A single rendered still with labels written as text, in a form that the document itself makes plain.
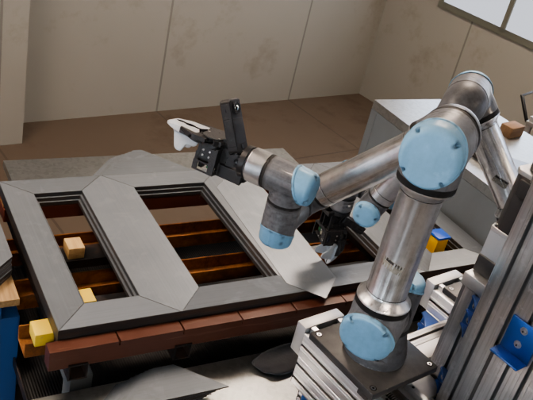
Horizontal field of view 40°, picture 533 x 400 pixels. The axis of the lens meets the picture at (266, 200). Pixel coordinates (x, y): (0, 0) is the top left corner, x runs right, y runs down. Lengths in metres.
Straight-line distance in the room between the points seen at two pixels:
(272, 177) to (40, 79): 3.38
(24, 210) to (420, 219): 1.36
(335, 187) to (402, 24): 4.59
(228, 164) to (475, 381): 0.75
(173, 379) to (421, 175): 0.99
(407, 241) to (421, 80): 4.61
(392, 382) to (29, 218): 1.20
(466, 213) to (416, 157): 1.56
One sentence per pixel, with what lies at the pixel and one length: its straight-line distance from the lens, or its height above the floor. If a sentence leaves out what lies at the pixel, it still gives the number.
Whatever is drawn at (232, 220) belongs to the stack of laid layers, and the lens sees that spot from 2.48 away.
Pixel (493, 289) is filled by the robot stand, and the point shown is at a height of 1.29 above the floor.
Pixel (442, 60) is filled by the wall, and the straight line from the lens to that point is 5.86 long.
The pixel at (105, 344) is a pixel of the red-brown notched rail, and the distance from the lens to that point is 1.96.
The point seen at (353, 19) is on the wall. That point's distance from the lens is 6.06.
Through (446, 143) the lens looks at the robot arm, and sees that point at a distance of 1.32.
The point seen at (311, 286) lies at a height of 0.86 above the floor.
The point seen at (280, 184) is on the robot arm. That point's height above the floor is 1.44.
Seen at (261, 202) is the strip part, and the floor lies 0.85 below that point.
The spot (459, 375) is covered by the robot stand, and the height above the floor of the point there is 1.04.
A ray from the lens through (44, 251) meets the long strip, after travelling 2.20.
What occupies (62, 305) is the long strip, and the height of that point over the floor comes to 0.85.
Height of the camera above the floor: 2.13
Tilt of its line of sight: 29 degrees down
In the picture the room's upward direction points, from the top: 14 degrees clockwise
